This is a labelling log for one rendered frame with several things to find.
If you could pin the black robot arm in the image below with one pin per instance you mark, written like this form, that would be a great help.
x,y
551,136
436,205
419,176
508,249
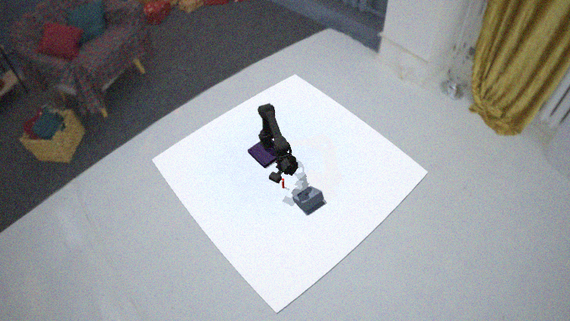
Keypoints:
x,y
270,130

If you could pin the dark grey square panel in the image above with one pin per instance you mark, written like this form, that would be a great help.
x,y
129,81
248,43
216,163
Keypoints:
x,y
309,200

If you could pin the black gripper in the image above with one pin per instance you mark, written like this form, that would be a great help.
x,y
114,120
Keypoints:
x,y
276,177

